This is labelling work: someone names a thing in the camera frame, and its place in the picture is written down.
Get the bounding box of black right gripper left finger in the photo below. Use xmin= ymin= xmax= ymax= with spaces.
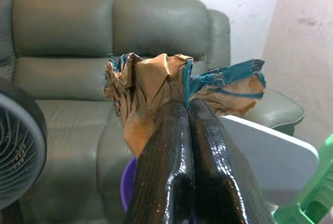
xmin=123 ymin=100 xmax=196 ymax=224

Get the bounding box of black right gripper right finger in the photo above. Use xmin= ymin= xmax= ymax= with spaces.
xmin=187 ymin=98 xmax=276 ymax=224

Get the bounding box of brown and teal paper bag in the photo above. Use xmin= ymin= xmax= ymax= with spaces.
xmin=103 ymin=51 xmax=266 ymax=157

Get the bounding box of purple plastic bin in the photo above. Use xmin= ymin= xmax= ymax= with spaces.
xmin=120 ymin=157 xmax=138 ymax=213

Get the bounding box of white table board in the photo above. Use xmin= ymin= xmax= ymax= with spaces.
xmin=220 ymin=115 xmax=319 ymax=206

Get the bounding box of green plastic stool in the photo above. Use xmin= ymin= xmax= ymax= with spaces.
xmin=270 ymin=132 xmax=333 ymax=224

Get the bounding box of grey-green leather sofa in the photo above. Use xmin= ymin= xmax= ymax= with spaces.
xmin=0 ymin=0 xmax=305 ymax=224

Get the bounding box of black round fan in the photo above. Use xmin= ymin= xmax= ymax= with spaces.
xmin=0 ymin=77 xmax=48 ymax=224

